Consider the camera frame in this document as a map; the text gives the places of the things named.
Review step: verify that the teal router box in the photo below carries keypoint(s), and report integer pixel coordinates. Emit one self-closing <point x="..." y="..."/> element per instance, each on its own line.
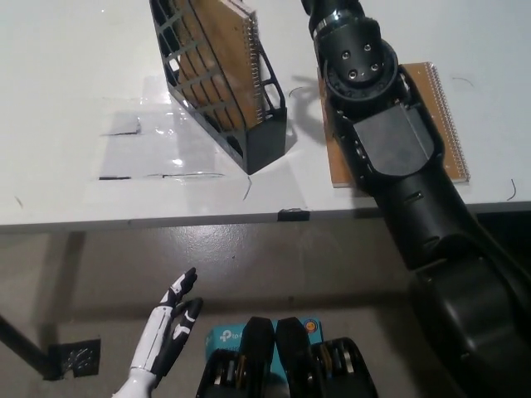
<point x="224" y="338"/>

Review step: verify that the black lattice book holder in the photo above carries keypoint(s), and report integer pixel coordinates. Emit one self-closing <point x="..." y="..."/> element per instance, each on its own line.
<point x="265" y="141"/>

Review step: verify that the black table brace bar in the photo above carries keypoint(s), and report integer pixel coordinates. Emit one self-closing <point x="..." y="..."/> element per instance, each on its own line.
<point x="20" y="340"/>

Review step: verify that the black and white right hand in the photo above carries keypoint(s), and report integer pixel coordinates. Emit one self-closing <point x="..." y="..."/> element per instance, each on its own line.
<point x="327" y="8"/>

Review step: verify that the clear plastic sheet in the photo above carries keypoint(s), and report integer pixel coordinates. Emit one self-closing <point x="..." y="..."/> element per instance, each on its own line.
<point x="137" y="157"/>

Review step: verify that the brown spiral notebook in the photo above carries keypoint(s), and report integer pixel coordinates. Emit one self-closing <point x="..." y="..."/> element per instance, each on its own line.
<point x="437" y="99"/>
<point x="234" y="62"/>

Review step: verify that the black floor tape patch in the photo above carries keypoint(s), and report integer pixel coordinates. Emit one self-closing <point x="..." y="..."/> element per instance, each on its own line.
<point x="76" y="358"/>

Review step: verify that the grey table leg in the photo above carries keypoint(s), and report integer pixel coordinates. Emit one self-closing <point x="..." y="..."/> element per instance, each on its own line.
<point x="74" y="257"/>

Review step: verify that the white and black left hand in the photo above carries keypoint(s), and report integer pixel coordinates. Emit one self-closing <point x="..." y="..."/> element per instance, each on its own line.
<point x="166" y="331"/>

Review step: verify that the black tape piece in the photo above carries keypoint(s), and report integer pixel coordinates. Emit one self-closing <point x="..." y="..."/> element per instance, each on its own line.
<point x="293" y="215"/>

